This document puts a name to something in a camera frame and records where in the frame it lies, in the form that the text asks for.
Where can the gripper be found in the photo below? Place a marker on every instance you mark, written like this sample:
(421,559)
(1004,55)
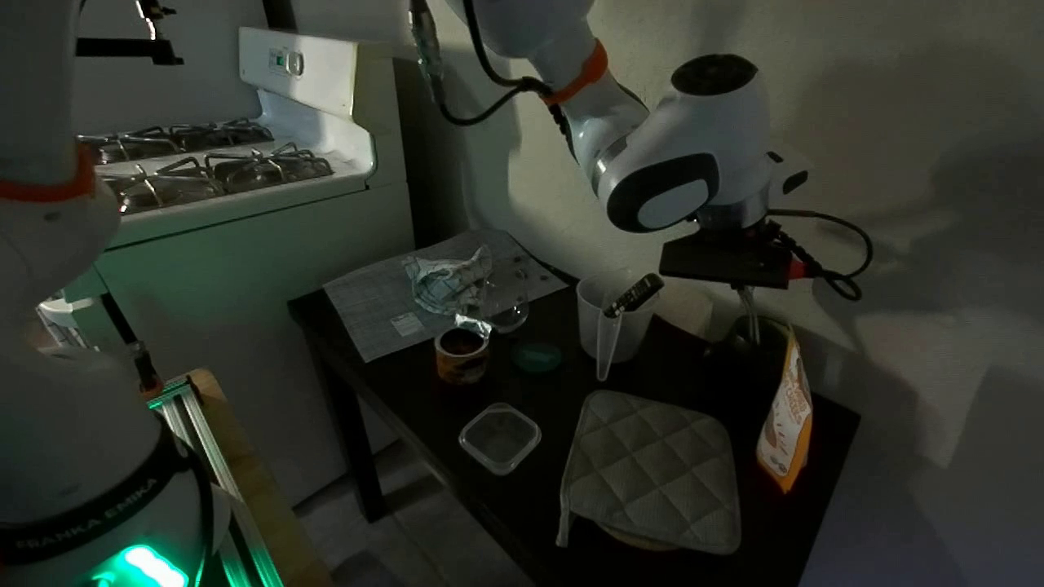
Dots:
(734,334)

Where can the clear plastic jug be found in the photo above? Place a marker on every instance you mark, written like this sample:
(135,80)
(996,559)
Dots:
(624,334)

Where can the clear glass bowl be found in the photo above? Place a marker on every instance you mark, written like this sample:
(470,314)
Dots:
(506,306)

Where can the orange and white snack bag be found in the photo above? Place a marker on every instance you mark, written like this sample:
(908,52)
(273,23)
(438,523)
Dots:
(787,416)

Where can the grey quilted pot holder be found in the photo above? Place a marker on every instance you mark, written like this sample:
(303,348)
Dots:
(652,473)

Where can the green round lid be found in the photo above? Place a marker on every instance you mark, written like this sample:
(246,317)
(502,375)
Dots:
(537,357)

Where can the clear square plastic container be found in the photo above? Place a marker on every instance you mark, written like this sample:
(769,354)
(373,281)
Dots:
(500,438)

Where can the open tin can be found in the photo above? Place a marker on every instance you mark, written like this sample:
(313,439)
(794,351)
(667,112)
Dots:
(462,359)

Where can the crumpled foil wrapper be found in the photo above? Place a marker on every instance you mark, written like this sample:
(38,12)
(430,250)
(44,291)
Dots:
(444,281)

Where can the grey paper sheet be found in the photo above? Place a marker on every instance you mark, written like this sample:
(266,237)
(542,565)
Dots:
(371,302)

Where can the white gas stove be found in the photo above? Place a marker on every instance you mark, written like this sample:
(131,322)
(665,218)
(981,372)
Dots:
(261,269)

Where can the stove burner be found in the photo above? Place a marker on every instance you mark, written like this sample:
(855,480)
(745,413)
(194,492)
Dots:
(130,145)
(273,167)
(220,133)
(163,186)

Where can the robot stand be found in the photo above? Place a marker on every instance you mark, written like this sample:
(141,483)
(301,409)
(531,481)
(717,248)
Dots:
(245,481)

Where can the black stand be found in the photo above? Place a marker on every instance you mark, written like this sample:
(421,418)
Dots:
(130,49)

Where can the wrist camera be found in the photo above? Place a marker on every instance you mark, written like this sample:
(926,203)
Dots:
(722,261)

